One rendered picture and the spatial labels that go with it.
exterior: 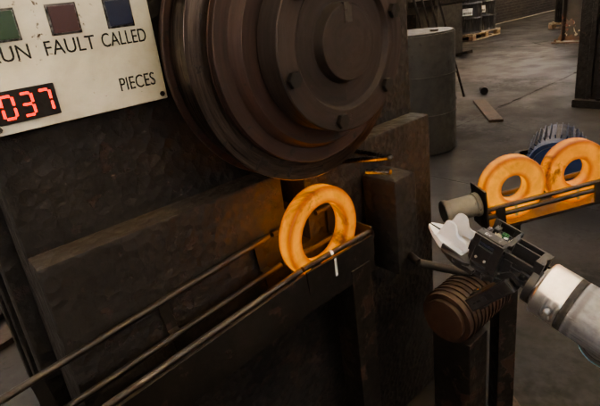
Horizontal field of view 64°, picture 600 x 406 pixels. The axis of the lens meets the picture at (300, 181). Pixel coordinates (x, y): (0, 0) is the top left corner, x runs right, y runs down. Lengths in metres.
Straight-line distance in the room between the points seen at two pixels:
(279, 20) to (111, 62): 0.27
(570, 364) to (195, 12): 1.57
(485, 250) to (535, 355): 1.04
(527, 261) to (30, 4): 0.83
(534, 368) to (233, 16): 1.46
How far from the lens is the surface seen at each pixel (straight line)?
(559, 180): 1.31
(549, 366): 1.83
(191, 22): 0.71
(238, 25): 0.71
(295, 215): 0.89
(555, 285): 0.84
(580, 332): 0.84
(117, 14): 0.81
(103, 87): 0.80
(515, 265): 0.87
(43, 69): 0.78
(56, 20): 0.78
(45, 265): 0.79
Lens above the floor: 1.18
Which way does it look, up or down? 20 degrees down
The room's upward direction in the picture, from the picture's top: 7 degrees counter-clockwise
